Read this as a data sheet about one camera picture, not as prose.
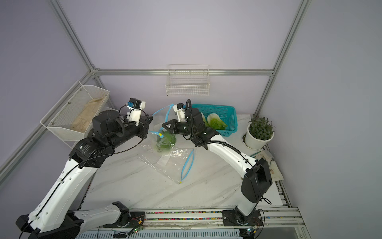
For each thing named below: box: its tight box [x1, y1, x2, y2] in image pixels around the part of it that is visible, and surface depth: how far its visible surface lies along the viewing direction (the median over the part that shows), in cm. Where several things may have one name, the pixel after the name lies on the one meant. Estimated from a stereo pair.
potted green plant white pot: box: [244, 114, 276, 150], surface depth 92 cm
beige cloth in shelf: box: [69, 96, 106, 134], surface depth 81 cm
